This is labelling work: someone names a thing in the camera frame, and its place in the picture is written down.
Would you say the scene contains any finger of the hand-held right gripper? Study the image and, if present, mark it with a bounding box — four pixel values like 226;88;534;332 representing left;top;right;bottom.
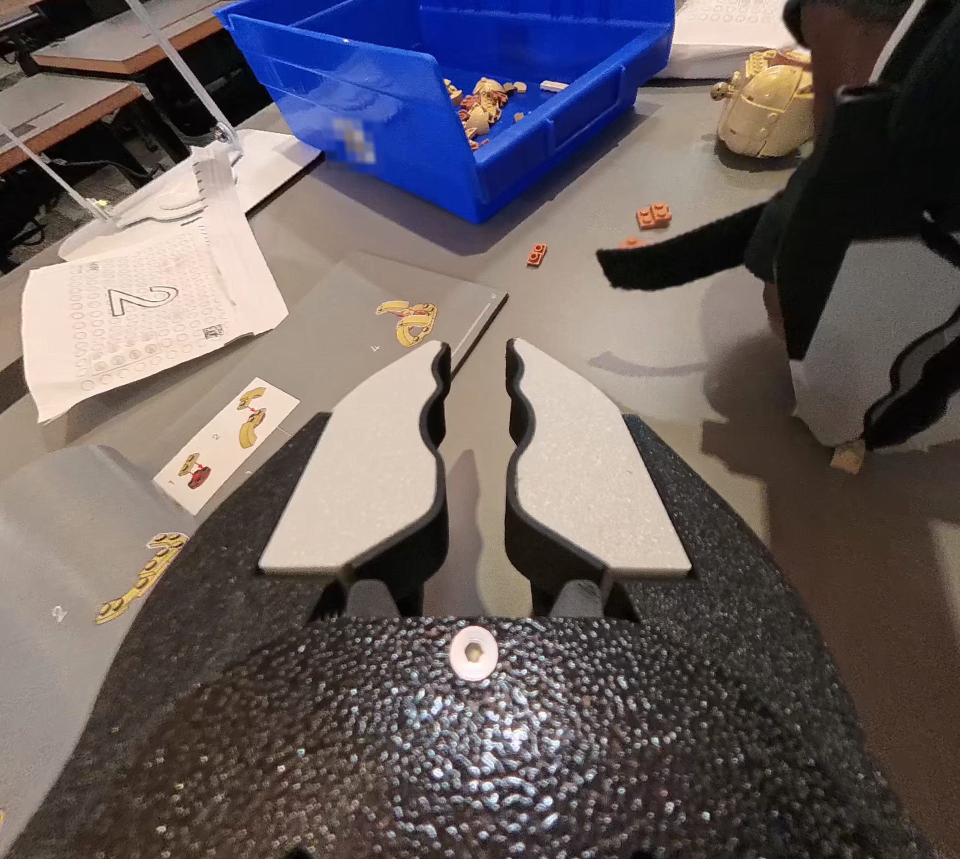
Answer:
787;315;912;451
862;337;960;455

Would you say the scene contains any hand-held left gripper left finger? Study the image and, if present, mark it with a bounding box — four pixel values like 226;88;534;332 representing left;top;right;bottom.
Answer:
258;340;451;575

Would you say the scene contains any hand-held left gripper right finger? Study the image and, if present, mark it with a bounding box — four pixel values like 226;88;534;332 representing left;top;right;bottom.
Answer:
506;337;693;579

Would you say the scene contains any grey instruction booklet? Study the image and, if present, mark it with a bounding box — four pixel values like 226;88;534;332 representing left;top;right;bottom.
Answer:
0;251;510;823

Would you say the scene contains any pile of small toy bricks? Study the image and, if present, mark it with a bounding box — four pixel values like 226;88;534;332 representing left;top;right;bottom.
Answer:
442;75;573;149

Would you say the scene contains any blue plastic bin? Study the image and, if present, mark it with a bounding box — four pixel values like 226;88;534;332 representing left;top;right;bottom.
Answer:
213;0;676;224

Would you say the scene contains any person's right hand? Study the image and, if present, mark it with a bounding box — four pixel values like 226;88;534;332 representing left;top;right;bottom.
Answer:
802;4;852;155

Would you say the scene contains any tan toy brick model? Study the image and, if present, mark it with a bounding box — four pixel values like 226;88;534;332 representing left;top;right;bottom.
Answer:
711;47;820;160

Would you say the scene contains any white printed paper bag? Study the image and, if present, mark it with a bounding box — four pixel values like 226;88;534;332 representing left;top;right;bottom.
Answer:
21;146;290;424
660;0;824;80

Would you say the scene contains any white board with dark edge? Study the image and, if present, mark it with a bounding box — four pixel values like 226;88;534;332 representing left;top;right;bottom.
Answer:
112;127;325;230

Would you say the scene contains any clear acrylic stand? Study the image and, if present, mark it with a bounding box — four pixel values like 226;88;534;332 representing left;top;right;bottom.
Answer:
0;0;243;262

